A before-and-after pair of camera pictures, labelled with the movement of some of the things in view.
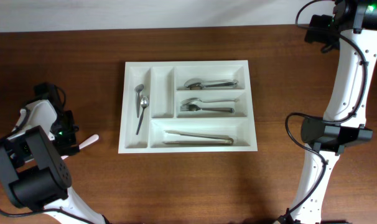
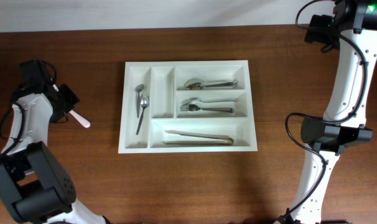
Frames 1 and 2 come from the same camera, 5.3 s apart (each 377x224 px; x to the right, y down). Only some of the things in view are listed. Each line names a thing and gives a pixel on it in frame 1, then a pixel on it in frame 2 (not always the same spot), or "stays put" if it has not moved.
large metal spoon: x=199 y=85 stays put
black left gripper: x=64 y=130 → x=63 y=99
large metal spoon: x=201 y=83 stays put
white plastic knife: x=89 y=141 → x=84 y=122
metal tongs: x=229 y=140 stays put
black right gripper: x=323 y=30 stays put
